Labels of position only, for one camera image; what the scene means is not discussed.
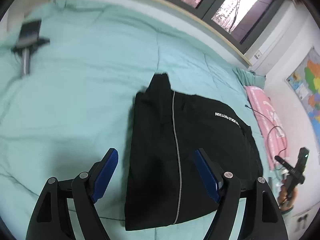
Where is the black cable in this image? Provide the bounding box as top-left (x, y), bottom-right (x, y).
top-left (245, 103), bottom-right (288, 160)

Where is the black tracker camera box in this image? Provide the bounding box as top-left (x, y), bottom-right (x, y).
top-left (295, 147), bottom-right (309, 173)

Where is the right hand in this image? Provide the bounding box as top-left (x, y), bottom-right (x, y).
top-left (277, 185), bottom-right (298, 211)

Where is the black phone tripod stand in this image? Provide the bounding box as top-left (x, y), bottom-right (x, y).
top-left (11, 19), bottom-right (50, 76)

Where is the white wall socket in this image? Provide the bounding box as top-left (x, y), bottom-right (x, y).
top-left (254, 50), bottom-right (262, 60)

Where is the teal green bed quilt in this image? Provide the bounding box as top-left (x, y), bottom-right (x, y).
top-left (1, 0), bottom-right (272, 239)

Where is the dark framed window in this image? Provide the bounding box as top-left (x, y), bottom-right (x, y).
top-left (166, 0), bottom-right (284, 54)

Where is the colourful wall map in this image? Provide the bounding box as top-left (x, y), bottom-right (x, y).
top-left (286, 47), bottom-right (319, 148)

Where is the pink pillow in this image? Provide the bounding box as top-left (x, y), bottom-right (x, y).
top-left (245, 86), bottom-right (289, 170)

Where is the black hooded jacket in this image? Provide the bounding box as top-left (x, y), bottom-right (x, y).
top-left (124, 74), bottom-right (263, 231)

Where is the wooden window sill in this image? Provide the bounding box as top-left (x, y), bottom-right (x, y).
top-left (109, 0), bottom-right (252, 68)

